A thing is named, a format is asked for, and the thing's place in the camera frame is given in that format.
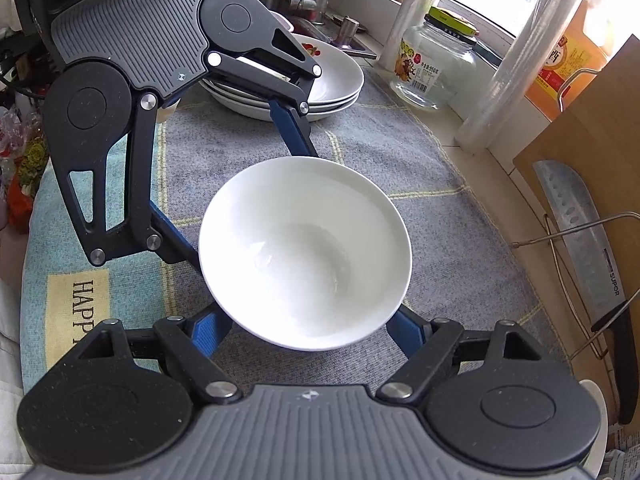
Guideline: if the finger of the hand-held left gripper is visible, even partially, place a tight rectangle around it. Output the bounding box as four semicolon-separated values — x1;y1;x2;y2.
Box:
47;87;203;268
206;12;323;161

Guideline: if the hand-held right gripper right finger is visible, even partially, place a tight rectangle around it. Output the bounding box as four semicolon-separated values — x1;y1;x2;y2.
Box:
376;307;546;403

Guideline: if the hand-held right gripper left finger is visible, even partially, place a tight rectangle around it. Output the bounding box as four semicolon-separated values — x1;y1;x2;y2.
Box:
75;305;243;403

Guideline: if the white plate with fruit print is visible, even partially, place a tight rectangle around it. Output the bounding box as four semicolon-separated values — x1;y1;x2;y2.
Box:
240;34;365;106
201;77;363;114

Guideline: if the stainless steel sink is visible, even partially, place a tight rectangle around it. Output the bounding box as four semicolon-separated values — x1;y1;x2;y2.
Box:
260;0;379;60

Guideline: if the steel sink knob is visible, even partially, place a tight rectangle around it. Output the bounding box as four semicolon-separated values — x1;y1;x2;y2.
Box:
334;16;362;47

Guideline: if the succulent plant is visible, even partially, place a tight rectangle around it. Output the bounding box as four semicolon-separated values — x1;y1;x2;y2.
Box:
17;137;50;196

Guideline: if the orange plastic bag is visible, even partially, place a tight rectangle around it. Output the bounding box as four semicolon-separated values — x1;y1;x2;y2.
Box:
0;105;51;236

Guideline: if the grey and blue checked cloth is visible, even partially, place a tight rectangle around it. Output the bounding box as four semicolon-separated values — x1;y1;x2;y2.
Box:
20;67;566;401

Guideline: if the glass jar with green lid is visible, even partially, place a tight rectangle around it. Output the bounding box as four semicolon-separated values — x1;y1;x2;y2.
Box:
387;7;488;111

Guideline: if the plastic wrap roll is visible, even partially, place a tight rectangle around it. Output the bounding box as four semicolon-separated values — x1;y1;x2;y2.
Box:
455;0;587;155
377;0;443;63

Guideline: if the person's white jacket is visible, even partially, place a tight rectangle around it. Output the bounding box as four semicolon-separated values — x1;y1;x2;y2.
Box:
0;225;28;480

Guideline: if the white packet with blue print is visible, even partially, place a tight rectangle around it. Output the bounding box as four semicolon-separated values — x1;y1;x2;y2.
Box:
606;427;640;480

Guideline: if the wooden cutting board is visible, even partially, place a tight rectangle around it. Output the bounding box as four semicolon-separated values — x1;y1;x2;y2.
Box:
512;35;640;426

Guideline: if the orange cooking oil bottle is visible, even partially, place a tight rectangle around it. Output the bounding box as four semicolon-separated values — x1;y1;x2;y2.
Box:
524;0;621;122

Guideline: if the metal wire rack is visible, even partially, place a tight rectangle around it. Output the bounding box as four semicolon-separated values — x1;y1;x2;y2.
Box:
510;212;640;361

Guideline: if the steel kitchen knife black handle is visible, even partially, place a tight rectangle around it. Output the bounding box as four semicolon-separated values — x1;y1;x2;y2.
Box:
532;160;640;425

